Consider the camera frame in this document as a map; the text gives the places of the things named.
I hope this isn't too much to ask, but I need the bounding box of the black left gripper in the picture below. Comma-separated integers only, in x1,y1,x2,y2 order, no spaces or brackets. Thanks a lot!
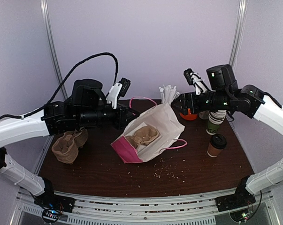
76,102,140,131

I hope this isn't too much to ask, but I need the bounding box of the single cardboard cup carrier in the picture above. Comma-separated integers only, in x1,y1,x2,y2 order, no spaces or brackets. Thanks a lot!
125,125,160,149

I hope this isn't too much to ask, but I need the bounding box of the pink and white paper bag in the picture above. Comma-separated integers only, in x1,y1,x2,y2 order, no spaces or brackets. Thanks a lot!
111,102,188,164

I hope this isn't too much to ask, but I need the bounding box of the stack of paper cups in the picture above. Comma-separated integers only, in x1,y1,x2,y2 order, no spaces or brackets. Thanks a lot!
206,110,227,135

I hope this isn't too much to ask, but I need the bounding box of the single black cup lid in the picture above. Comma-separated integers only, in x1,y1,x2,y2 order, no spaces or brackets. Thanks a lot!
210,134,227,150

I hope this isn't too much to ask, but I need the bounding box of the single brown paper cup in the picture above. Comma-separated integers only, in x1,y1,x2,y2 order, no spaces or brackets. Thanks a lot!
207,142,227,158

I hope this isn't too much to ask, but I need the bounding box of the stack of cardboard cup carriers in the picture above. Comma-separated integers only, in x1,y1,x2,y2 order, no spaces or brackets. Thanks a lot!
51,129,88,165

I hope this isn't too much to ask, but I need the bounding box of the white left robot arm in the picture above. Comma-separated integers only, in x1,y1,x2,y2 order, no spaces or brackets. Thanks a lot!
0,78,137,214

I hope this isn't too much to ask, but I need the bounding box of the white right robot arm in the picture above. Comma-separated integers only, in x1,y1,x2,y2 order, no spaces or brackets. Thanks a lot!
172,64,283,211

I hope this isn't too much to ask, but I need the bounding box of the glass jar of straws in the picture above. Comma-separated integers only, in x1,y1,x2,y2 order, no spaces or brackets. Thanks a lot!
159,85,180,105

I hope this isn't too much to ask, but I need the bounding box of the orange bowl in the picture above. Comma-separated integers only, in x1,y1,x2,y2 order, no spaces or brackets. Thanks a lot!
179,108,198,121

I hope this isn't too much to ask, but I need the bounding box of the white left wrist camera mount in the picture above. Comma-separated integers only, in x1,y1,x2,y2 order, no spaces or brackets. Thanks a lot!
106,78,131,109

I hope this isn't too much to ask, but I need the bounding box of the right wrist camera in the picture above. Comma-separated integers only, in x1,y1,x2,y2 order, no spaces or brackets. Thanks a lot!
183,68,210,95

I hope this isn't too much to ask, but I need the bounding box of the right aluminium frame post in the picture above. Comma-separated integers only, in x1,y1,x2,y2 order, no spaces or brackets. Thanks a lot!
229,0,248,69

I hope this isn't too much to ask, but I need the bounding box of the aluminium frame post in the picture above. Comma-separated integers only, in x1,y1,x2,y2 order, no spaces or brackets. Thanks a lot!
40,0,67,99
229,0,248,69

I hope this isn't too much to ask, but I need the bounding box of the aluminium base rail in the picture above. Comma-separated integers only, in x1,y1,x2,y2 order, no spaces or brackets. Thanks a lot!
8,188,283,225

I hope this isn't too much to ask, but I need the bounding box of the left aluminium frame post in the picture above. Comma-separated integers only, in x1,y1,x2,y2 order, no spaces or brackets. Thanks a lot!
40,0,67,99

